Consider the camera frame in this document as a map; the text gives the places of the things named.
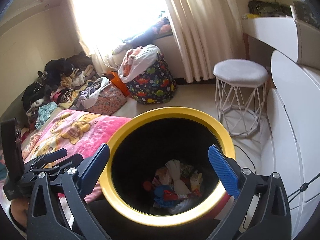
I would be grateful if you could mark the pink cartoon printed blanket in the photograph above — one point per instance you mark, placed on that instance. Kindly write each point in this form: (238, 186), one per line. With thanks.
(75, 127)

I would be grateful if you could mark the clothes pile on windowsill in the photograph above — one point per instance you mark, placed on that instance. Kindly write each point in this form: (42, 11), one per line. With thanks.
(150, 35)

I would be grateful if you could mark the light blue garment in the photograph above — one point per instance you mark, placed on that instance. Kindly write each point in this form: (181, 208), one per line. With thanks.
(46, 113)

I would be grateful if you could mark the orange bag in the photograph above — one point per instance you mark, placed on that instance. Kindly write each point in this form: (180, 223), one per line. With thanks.
(117, 82)

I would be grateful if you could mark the small yellow box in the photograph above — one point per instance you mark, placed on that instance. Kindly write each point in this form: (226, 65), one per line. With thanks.
(250, 15)

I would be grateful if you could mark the dinosaur print fabric basket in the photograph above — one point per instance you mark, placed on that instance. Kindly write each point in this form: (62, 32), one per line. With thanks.
(155, 85)

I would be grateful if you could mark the window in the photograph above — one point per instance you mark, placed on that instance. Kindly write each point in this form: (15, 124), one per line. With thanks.
(115, 7)

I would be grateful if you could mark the person's left forearm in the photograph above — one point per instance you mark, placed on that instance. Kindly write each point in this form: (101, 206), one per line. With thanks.
(18, 210)

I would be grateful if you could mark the floral fabric bag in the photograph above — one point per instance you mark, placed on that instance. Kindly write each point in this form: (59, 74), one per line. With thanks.
(110, 100)

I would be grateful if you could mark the white bag of clothes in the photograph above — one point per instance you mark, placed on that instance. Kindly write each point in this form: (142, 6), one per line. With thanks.
(145, 57)

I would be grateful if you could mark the cream curtain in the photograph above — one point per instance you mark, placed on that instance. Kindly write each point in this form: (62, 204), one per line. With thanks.
(100, 57)
(200, 30)

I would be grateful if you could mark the red tube snack packet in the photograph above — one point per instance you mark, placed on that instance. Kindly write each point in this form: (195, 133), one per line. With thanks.
(175, 195)

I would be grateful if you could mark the pile of dark clothes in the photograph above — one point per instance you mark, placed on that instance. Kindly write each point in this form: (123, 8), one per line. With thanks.
(57, 67)

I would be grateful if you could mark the yellow rimmed black trash bin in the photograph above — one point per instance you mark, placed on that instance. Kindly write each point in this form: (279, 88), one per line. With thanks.
(175, 111)

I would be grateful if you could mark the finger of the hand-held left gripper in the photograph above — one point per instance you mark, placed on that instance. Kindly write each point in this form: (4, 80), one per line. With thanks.
(72, 161)
(53, 156)

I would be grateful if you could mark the white drawer cabinet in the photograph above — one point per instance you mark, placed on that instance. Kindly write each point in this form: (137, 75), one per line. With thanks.
(295, 130)

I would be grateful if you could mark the camouflage bag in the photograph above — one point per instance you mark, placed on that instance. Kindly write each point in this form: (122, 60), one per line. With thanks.
(270, 8)

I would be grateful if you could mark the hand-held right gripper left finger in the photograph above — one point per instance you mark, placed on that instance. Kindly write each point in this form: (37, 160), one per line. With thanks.
(93, 170)

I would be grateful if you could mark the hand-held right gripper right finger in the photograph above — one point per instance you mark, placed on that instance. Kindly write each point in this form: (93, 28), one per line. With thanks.
(225, 172)

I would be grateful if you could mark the grey white garment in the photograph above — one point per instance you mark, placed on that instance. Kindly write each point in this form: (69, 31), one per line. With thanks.
(93, 95)

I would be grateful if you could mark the white vanity desk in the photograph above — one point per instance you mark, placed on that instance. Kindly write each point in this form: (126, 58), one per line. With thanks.
(272, 30)

